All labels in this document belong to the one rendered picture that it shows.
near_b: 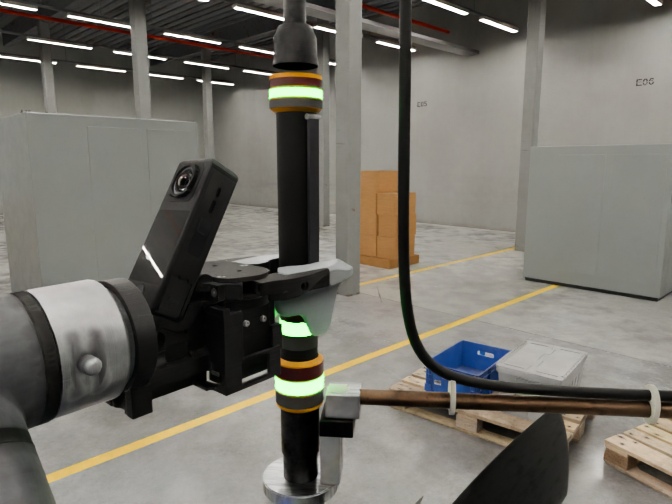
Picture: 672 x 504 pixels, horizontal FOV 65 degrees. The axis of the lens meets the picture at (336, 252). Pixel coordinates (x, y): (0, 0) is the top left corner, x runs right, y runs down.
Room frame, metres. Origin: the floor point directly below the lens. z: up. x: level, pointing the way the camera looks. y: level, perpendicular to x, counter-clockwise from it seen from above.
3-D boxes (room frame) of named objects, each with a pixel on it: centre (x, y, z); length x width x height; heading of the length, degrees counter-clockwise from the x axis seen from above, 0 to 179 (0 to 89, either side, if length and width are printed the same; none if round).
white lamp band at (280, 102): (0.45, 0.03, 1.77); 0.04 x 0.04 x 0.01
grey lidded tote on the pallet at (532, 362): (3.24, -1.35, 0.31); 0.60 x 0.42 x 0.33; 141
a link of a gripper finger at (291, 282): (0.39, 0.04, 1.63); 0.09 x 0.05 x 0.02; 129
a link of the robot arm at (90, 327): (0.30, 0.15, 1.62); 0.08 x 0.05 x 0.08; 49
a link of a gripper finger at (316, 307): (0.42, 0.01, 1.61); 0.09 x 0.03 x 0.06; 129
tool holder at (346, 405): (0.44, 0.02, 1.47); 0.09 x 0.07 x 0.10; 84
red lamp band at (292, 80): (0.45, 0.03, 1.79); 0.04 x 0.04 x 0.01
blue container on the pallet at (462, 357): (3.56, -0.95, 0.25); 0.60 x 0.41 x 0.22; 142
